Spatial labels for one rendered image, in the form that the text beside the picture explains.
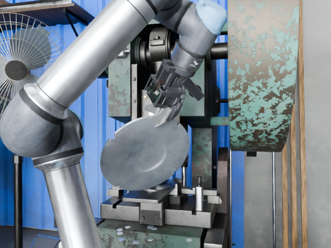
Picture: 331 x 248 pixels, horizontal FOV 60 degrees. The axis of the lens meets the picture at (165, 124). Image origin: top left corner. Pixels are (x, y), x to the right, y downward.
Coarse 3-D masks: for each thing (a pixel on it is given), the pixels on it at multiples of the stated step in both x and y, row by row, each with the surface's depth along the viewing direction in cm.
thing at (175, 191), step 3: (168, 180) 126; (171, 180) 126; (165, 183) 120; (168, 183) 120; (171, 183) 120; (174, 183) 120; (177, 183) 120; (180, 183) 125; (177, 186) 119; (180, 186) 125; (174, 189) 119; (177, 189) 119; (180, 189) 125; (171, 192) 119; (174, 192) 119; (177, 192) 119
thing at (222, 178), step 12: (228, 156) 155; (228, 168) 154; (228, 180) 156; (228, 192) 156; (228, 204) 157; (216, 216) 127; (228, 216) 157; (216, 228) 112; (228, 228) 158; (204, 240) 96; (216, 240) 96; (228, 240) 166
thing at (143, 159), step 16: (128, 128) 80; (144, 128) 82; (160, 128) 85; (112, 144) 81; (128, 144) 83; (144, 144) 87; (160, 144) 89; (176, 144) 91; (112, 160) 85; (128, 160) 87; (144, 160) 90; (160, 160) 93; (176, 160) 95; (112, 176) 88; (128, 176) 90; (144, 176) 93; (160, 176) 96
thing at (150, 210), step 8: (160, 184) 116; (168, 184) 118; (136, 192) 104; (144, 192) 104; (152, 192) 104; (160, 192) 104; (168, 192) 106; (128, 200) 97; (136, 200) 96; (144, 200) 96; (152, 200) 95; (160, 200) 95; (144, 208) 108; (152, 208) 107; (160, 208) 107; (144, 216) 108; (152, 216) 108; (160, 216) 107; (152, 224) 108; (160, 224) 107
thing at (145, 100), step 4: (140, 92) 118; (144, 92) 118; (140, 96) 119; (144, 96) 117; (148, 96) 117; (140, 100) 119; (144, 100) 118; (148, 100) 117; (140, 104) 119; (144, 104) 118; (140, 108) 119; (140, 112) 119; (144, 112) 118; (148, 112) 117; (140, 116) 119; (144, 116) 118
